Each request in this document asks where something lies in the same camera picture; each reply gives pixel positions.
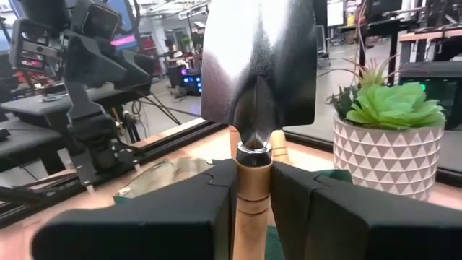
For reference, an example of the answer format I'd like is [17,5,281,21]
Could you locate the computer tower blue lights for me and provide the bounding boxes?
[167,64,203,97]

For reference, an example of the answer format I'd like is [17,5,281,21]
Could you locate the short wooden tool handle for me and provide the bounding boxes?
[270,129,291,165]

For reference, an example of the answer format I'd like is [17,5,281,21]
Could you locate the beige green canvas gardening bag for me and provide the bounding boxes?
[113,157,354,260]

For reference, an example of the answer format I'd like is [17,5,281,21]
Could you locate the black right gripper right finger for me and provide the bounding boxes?
[270,160,462,260]

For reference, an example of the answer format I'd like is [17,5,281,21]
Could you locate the green succulent plant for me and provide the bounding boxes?
[344,82,447,131]

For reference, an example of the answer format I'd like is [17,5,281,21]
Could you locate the red storage bin shelf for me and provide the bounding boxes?
[140,34,160,51]

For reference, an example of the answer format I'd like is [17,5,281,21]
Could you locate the background potted plant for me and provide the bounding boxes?
[179,35,193,55]

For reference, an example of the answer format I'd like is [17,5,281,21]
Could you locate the wide steel trowel wooden handle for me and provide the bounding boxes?
[200,0,318,260]

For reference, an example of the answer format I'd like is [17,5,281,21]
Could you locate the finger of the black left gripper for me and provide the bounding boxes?
[64,34,152,98]
[9,17,71,73]

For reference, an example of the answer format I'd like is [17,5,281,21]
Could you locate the spiky air plant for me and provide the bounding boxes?
[324,53,401,120]

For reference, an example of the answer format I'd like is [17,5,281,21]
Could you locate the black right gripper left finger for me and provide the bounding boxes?
[31,158,239,260]

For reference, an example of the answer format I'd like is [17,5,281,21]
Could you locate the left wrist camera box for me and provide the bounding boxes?
[79,2,123,41]

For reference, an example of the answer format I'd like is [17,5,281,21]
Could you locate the black case green light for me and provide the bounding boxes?
[398,61,462,131]

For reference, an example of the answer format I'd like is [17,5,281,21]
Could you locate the white triangle-pattern plant pot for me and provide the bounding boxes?
[331,113,445,202]

